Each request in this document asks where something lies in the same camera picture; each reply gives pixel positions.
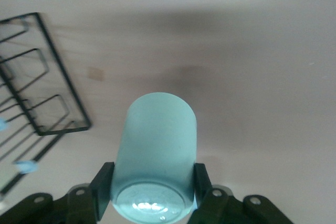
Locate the brown tape marker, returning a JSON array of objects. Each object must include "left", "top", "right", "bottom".
[{"left": 87, "top": 67, "right": 104, "bottom": 81}]

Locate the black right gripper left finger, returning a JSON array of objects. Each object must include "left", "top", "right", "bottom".
[{"left": 67, "top": 162, "right": 115, "bottom": 224}]

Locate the mint green cup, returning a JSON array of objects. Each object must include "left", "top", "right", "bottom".
[{"left": 111, "top": 91, "right": 198, "bottom": 223}]

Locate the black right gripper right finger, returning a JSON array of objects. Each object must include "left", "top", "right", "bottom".
[{"left": 188, "top": 163, "right": 246, "bottom": 224}]

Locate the black wire cup holder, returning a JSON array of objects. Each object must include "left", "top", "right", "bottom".
[{"left": 0, "top": 12, "right": 92, "bottom": 199}]

